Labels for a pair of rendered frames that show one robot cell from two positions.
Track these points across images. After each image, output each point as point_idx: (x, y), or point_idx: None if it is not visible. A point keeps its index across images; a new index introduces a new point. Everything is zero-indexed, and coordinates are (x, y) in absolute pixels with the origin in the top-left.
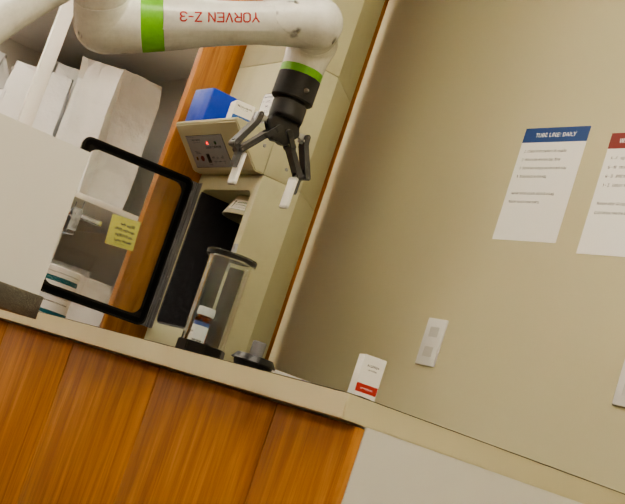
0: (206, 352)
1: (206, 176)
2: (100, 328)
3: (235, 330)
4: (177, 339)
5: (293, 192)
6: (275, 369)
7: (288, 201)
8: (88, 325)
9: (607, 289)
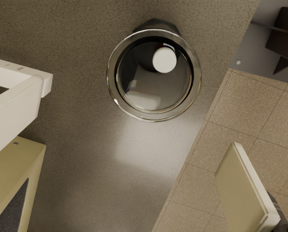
0: (171, 23)
1: None
2: (187, 153)
3: None
4: (28, 204)
5: (5, 91)
6: None
7: (32, 82)
8: (176, 176)
9: None
